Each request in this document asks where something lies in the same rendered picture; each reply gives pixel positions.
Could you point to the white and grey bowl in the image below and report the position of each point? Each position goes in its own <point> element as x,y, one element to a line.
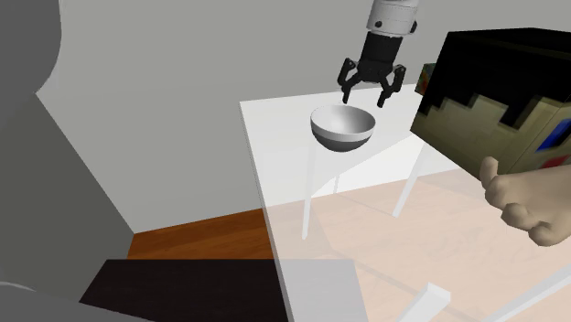
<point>341,125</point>

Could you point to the small colourful box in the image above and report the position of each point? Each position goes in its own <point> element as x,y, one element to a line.
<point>424,79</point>

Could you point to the patterned dark robot stand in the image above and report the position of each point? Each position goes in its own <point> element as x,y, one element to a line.
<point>490,84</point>

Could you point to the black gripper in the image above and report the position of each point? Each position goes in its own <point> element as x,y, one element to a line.
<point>378,55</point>

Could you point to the white glass table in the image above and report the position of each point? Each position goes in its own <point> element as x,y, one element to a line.
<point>276,151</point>

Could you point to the beige hand-shaped figure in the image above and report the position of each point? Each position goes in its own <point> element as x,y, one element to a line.
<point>535,200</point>

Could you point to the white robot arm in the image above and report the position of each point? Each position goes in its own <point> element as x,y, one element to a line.
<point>392,15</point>

